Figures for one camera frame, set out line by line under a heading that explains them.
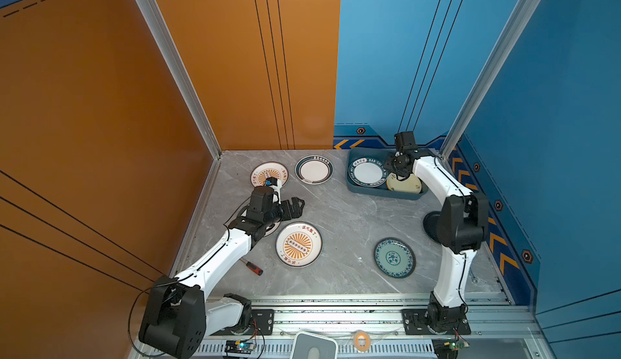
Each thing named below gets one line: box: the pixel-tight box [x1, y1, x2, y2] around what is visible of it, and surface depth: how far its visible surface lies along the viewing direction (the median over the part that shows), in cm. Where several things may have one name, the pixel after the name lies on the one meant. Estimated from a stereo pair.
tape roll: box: [352, 330, 372, 353], surface depth 72 cm
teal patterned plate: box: [373, 236, 417, 279], surface depth 88 cm
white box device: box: [289, 331, 338, 359], surface depth 67 cm
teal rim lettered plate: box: [347, 156, 389, 188], surface depth 111 cm
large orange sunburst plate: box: [274, 220, 324, 268], surface depth 91 cm
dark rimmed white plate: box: [294, 154, 334, 186], surface depth 115 cm
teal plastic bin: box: [346, 147, 429, 201], surface depth 106 cm
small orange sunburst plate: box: [249, 161, 290, 188], surface depth 114 cm
